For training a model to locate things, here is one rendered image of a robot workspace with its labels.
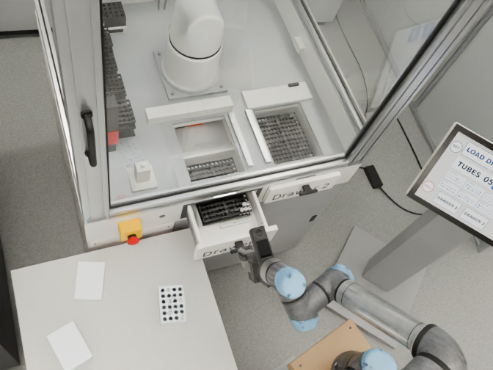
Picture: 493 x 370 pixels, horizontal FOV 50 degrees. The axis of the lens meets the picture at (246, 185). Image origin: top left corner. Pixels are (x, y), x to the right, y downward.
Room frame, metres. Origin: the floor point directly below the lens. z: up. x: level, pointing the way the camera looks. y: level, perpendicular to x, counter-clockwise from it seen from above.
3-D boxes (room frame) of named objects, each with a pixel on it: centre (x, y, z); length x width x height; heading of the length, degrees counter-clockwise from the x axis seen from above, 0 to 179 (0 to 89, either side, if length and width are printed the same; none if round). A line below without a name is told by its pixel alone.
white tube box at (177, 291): (0.49, 0.07, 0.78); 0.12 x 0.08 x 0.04; 29
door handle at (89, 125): (0.57, 0.37, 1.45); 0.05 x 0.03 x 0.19; 40
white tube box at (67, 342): (0.24, 0.29, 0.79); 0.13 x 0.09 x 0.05; 56
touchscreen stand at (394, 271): (1.23, -0.83, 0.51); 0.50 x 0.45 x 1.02; 171
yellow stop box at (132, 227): (0.63, 0.29, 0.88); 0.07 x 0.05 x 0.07; 130
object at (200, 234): (0.90, 0.09, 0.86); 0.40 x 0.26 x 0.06; 40
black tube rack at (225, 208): (0.90, 0.08, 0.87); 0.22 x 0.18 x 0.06; 40
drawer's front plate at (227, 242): (0.74, -0.04, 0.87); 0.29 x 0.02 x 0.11; 130
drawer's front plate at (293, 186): (1.06, -0.19, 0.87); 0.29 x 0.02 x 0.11; 130
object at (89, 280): (0.45, 0.35, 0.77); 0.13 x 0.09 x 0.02; 23
